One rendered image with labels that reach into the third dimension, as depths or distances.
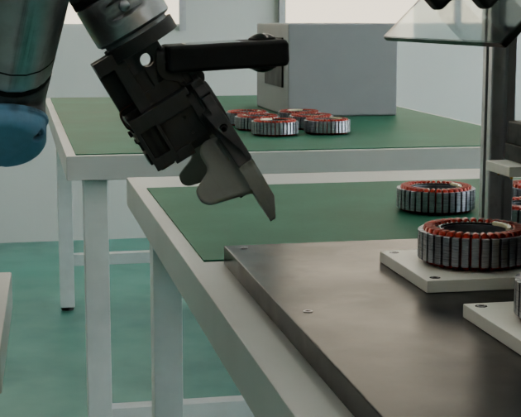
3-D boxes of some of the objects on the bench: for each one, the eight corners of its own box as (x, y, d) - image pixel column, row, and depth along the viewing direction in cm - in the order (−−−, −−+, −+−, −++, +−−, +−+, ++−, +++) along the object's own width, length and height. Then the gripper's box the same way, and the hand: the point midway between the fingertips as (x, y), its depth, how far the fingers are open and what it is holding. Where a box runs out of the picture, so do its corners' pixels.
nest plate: (427, 293, 112) (427, 280, 112) (379, 261, 127) (379, 250, 126) (575, 286, 115) (576, 273, 115) (513, 256, 130) (513, 245, 129)
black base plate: (398, 470, 74) (399, 434, 74) (223, 264, 136) (223, 245, 136) (1049, 420, 83) (1052, 388, 83) (607, 249, 145) (608, 230, 145)
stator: (439, 275, 114) (440, 237, 114) (402, 252, 125) (403, 218, 124) (549, 270, 116) (551, 232, 116) (504, 249, 127) (505, 214, 127)
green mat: (203, 261, 138) (203, 260, 138) (146, 189, 197) (146, 187, 197) (920, 233, 156) (920, 232, 156) (671, 174, 215) (671, 173, 215)
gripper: (83, 58, 119) (185, 225, 124) (97, 66, 101) (217, 263, 105) (156, 13, 120) (256, 181, 125) (184, 13, 101) (300, 211, 106)
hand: (264, 203), depth 115 cm, fingers open, 13 cm apart
